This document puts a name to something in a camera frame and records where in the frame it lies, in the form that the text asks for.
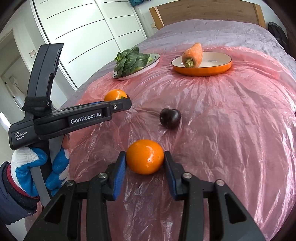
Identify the orange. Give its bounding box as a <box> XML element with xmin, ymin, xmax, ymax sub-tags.
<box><xmin>104</xmin><ymin>89</ymin><xmax>128</xmax><ymax>101</ymax></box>
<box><xmin>126</xmin><ymin>140</ymin><xmax>164</xmax><ymax>175</ymax></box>

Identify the dark blue sleeve left forearm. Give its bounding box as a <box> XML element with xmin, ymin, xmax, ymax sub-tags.
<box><xmin>1</xmin><ymin>162</ymin><xmax>40</xmax><ymax>225</ymax></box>

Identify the white blue gloved left hand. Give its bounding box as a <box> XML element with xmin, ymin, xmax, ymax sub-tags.
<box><xmin>7</xmin><ymin>136</ymin><xmax>70</xmax><ymax>197</ymax></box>

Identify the green bok choy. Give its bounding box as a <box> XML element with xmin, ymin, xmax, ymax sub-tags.
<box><xmin>113</xmin><ymin>46</ymin><xmax>150</xmax><ymax>77</ymax></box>

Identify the dark plum right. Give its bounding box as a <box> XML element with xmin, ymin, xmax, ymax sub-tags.
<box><xmin>159</xmin><ymin>108</ymin><xmax>181</xmax><ymax>130</ymax></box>

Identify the white plate with greens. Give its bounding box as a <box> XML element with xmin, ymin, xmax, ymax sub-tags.
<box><xmin>112</xmin><ymin>53</ymin><xmax>161</xmax><ymax>81</ymax></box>

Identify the white wardrobe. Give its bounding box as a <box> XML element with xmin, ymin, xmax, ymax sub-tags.
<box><xmin>30</xmin><ymin>0</ymin><xmax>146</xmax><ymax>88</ymax></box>

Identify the orange carrot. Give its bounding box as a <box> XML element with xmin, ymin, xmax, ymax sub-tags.
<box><xmin>182</xmin><ymin>43</ymin><xmax>203</xmax><ymax>68</ymax></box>

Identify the pink plastic sheet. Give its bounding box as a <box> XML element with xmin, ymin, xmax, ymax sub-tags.
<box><xmin>24</xmin><ymin>44</ymin><xmax>296</xmax><ymax>241</ymax></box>

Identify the orange rimmed plate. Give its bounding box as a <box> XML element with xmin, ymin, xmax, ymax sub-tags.
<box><xmin>171</xmin><ymin>52</ymin><xmax>232</xmax><ymax>77</ymax></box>

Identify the teal curtain left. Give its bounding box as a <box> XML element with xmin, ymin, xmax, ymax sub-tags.
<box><xmin>129</xmin><ymin>0</ymin><xmax>150</xmax><ymax>7</ymax></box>

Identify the grey purple bed sheet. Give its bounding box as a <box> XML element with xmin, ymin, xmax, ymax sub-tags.
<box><xmin>65</xmin><ymin>20</ymin><xmax>295</xmax><ymax>117</ymax></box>

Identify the wooden headboard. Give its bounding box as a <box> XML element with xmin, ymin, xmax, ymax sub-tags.
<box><xmin>149</xmin><ymin>0</ymin><xmax>266</xmax><ymax>30</ymax></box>

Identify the black backpack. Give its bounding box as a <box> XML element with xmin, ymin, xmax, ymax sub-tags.
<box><xmin>268</xmin><ymin>22</ymin><xmax>290</xmax><ymax>54</ymax></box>

